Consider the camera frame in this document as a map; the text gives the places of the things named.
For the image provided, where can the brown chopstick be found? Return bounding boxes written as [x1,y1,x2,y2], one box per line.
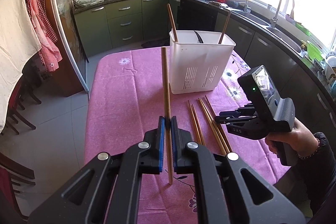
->
[161,47,173,185]

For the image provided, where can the black sleeved right forearm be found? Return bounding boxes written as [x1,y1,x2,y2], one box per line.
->
[297,132,335,223]

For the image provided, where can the chrome kitchen faucet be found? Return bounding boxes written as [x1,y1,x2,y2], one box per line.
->
[270,0,295,28]

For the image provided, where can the green kitchen cabinets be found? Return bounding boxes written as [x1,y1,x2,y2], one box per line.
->
[74,0,176,57]

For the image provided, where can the person's right hand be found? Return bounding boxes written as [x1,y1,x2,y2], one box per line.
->
[265,118,319,158]

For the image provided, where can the white plastic utensil holder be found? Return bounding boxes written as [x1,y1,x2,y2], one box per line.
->
[169,30,236,94]

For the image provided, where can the black fork in holder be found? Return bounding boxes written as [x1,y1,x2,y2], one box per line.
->
[194,31,203,44]

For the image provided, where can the small chrome faucet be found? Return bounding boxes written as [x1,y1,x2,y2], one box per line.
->
[244,0,251,13]

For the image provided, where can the dark wooden chair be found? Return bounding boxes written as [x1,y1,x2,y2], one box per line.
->
[1,60,42,135]

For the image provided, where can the red checkered apron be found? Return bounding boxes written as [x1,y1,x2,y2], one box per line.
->
[25,0,63,72]

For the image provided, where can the white hanging cloth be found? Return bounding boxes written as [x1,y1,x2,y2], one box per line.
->
[0,0,41,130]

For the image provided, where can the beaded bracelet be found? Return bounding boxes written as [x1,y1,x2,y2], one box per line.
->
[296,137,321,160]

